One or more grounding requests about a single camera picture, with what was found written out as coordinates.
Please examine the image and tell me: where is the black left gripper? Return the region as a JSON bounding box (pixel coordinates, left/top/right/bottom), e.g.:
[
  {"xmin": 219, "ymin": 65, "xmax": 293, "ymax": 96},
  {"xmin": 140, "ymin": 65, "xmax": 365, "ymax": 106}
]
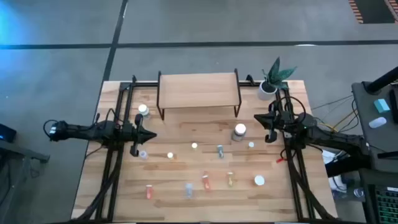
[{"xmin": 123, "ymin": 113, "xmax": 157, "ymax": 157}]

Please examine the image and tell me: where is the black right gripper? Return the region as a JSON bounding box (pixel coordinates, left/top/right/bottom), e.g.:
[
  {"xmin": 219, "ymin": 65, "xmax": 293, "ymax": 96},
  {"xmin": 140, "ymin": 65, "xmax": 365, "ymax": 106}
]
[{"xmin": 254, "ymin": 101, "xmax": 295, "ymax": 144}]

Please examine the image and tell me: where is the white medicine bottle white cap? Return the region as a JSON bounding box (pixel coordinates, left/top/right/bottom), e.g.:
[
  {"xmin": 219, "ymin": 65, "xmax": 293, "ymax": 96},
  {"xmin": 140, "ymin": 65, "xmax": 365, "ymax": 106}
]
[{"xmin": 137, "ymin": 104, "xmax": 152, "ymax": 121}]

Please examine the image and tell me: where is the large green-label bottle white cap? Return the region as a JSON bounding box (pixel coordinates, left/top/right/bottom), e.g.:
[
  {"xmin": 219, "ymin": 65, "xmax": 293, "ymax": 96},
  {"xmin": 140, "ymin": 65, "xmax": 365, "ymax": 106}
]
[{"xmin": 231, "ymin": 123, "xmax": 248, "ymax": 142}]

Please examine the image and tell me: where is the long red pill bottle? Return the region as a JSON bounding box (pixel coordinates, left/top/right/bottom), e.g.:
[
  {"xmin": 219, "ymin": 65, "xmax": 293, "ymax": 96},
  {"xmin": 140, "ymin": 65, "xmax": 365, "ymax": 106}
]
[{"xmin": 201, "ymin": 170, "xmax": 211, "ymax": 192}]

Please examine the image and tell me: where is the snake plant in white pot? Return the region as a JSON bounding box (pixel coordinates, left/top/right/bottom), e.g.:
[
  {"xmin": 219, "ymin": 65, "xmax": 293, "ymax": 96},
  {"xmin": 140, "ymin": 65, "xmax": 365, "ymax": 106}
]
[{"xmin": 257, "ymin": 57, "xmax": 298, "ymax": 101}]

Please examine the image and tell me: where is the white box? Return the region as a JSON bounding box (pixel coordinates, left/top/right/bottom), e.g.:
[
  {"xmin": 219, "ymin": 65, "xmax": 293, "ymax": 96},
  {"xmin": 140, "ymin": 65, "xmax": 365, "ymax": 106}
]
[{"xmin": 322, "ymin": 148, "xmax": 343, "ymax": 200}]

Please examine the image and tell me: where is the black desk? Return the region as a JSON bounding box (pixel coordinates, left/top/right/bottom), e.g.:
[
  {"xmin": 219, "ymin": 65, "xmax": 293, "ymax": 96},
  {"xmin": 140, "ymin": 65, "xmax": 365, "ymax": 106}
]
[{"xmin": 325, "ymin": 80, "xmax": 398, "ymax": 224}]

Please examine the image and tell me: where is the white computer mouse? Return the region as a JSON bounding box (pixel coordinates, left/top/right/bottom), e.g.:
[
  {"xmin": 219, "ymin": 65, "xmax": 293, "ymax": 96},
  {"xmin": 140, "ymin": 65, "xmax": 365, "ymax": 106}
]
[{"xmin": 369, "ymin": 117, "xmax": 387, "ymax": 129}]

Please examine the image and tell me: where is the teal box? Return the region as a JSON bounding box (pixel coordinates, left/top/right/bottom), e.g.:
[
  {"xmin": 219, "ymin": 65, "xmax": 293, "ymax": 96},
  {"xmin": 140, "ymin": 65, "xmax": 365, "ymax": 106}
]
[{"xmin": 373, "ymin": 98, "xmax": 391, "ymax": 114}]

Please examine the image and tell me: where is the grey metal stand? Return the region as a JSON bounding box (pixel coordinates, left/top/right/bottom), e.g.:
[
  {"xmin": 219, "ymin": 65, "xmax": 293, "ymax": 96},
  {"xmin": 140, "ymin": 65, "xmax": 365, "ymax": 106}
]
[{"xmin": 0, "ymin": 139, "xmax": 50, "ymax": 224}]

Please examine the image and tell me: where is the black monitor pole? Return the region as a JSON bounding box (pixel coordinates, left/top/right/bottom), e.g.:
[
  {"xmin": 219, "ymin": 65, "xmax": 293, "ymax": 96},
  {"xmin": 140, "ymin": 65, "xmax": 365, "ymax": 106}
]
[{"xmin": 365, "ymin": 66, "xmax": 398, "ymax": 94}]

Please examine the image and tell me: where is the black device blue light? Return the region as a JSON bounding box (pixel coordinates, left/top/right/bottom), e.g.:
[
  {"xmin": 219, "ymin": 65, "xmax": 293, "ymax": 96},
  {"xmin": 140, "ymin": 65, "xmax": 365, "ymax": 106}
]
[{"xmin": 0, "ymin": 123, "xmax": 17, "ymax": 144}]

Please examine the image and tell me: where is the black keyboard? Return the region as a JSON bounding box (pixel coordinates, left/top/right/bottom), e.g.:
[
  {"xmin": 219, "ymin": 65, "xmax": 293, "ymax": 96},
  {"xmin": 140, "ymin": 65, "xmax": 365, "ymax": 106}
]
[{"xmin": 374, "ymin": 185, "xmax": 398, "ymax": 224}]

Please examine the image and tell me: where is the black mat striped edge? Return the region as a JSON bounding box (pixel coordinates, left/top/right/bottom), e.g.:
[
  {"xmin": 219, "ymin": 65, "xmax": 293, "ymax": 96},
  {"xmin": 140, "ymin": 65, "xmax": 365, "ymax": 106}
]
[{"xmin": 348, "ymin": 0, "xmax": 398, "ymax": 25}]

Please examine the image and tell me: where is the black aluminium rig frame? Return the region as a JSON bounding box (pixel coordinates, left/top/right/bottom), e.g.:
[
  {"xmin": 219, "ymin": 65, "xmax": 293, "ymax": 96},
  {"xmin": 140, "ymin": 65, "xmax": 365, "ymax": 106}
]
[{"xmin": 71, "ymin": 73, "xmax": 340, "ymax": 223}]

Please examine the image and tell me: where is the yellow cable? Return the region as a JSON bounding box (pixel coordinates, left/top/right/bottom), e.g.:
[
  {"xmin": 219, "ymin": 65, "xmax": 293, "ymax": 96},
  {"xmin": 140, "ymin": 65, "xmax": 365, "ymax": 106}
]
[{"xmin": 323, "ymin": 110, "xmax": 355, "ymax": 133}]

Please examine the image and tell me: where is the black floor cable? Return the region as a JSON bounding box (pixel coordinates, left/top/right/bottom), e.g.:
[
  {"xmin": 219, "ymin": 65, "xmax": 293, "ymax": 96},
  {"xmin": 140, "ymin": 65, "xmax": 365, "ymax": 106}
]
[{"xmin": 310, "ymin": 95, "xmax": 354, "ymax": 111}]

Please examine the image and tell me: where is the wooden shelf black metal frame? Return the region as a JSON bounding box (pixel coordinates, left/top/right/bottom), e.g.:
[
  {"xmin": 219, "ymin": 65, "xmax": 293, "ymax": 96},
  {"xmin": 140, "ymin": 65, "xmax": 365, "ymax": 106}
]
[{"xmin": 156, "ymin": 68, "xmax": 243, "ymax": 121}]

